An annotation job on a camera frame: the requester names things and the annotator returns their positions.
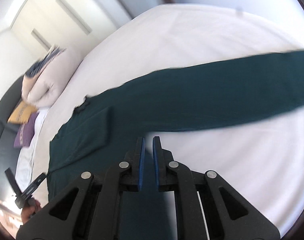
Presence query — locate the white bed sheet mattress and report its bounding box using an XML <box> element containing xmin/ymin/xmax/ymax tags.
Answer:
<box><xmin>17</xmin><ymin>4</ymin><xmax>304</xmax><ymax>239</ymax></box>

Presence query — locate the person's left hand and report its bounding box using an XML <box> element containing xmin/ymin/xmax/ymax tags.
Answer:
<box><xmin>21</xmin><ymin>200</ymin><xmax>42</xmax><ymax>224</ymax></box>

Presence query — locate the white wardrobe with handles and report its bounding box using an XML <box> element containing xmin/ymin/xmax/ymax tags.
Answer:
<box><xmin>0</xmin><ymin>0</ymin><xmax>132</xmax><ymax>57</ymax></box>

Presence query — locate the dark grey padded headboard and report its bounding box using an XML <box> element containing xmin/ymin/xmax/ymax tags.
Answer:
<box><xmin>0</xmin><ymin>77</ymin><xmax>23</xmax><ymax>202</ymax></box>

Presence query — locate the folded beige duvet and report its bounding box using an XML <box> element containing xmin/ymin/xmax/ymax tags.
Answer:
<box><xmin>21</xmin><ymin>45</ymin><xmax>84</xmax><ymax>108</ymax></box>

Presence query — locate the white pillow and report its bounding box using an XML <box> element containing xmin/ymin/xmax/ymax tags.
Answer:
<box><xmin>15</xmin><ymin>108</ymin><xmax>49</xmax><ymax>191</ymax></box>

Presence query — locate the purple patterned cushion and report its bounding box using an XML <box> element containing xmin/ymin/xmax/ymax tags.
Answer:
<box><xmin>13</xmin><ymin>112</ymin><xmax>39</xmax><ymax>148</ymax></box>

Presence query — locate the dark green knit sweater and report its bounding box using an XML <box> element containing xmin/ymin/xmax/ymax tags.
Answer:
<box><xmin>47</xmin><ymin>50</ymin><xmax>304</xmax><ymax>239</ymax></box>

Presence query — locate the yellow patterned cushion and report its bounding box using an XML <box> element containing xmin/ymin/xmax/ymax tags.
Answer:
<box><xmin>8</xmin><ymin>101</ymin><xmax>37</xmax><ymax>124</ymax></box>

